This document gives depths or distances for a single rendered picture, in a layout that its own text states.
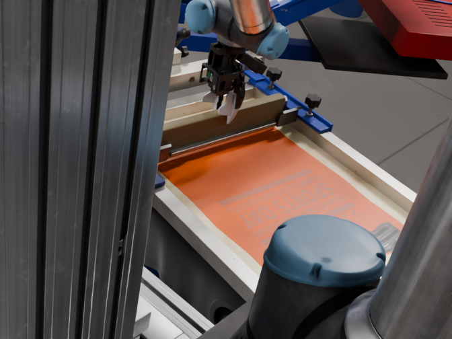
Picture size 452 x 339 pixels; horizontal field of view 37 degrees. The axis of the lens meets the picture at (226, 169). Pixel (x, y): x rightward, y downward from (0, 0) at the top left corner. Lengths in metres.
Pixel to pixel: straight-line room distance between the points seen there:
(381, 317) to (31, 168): 0.29
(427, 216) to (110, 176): 0.25
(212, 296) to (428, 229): 1.12
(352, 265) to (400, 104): 3.77
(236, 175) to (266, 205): 0.12
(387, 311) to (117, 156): 0.25
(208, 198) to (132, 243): 0.93
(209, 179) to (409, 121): 2.73
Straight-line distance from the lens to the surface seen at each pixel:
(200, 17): 1.44
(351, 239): 0.69
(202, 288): 1.61
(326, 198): 1.66
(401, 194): 1.71
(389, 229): 1.63
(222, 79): 1.59
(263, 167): 1.71
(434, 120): 4.36
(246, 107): 1.73
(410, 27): 2.39
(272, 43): 1.37
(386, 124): 4.12
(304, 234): 0.69
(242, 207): 1.56
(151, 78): 0.55
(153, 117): 0.57
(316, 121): 1.87
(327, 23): 2.66
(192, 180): 1.61
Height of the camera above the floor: 1.91
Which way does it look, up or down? 35 degrees down
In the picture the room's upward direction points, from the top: 12 degrees clockwise
